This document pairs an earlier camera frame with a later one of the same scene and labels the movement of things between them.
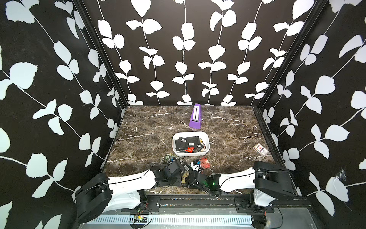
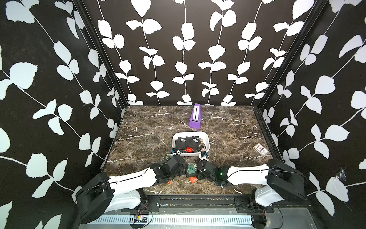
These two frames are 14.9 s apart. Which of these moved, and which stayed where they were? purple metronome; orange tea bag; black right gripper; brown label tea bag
Moved: black right gripper
Stayed: brown label tea bag; purple metronome; orange tea bag
